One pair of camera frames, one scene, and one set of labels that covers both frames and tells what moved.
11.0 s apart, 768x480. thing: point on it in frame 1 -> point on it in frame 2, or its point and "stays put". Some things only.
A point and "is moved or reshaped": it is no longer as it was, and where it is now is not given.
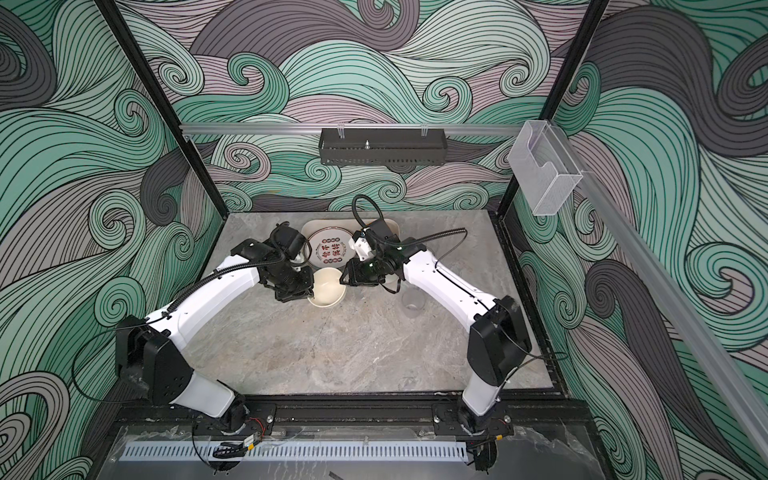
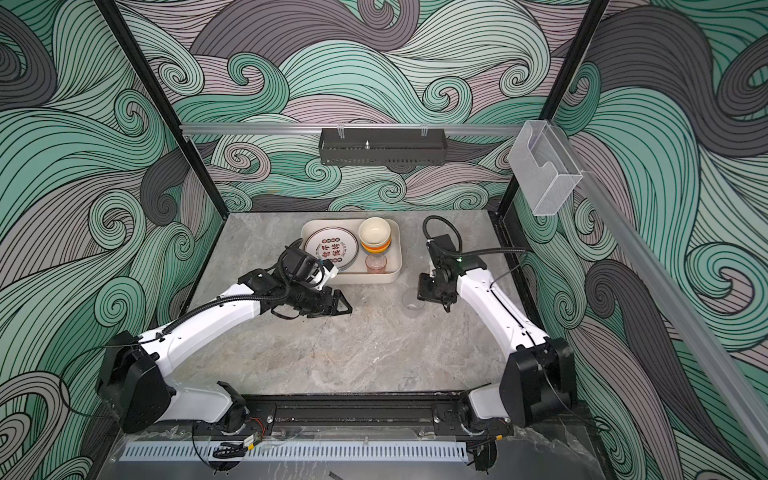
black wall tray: [382, 146] stays put
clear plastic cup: [413, 302] stays put
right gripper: [357, 276] -> [424, 292]
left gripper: [306, 290] -> [325, 310]
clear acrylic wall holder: [544, 168] stays put
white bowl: [328, 291] is moved or reshaped
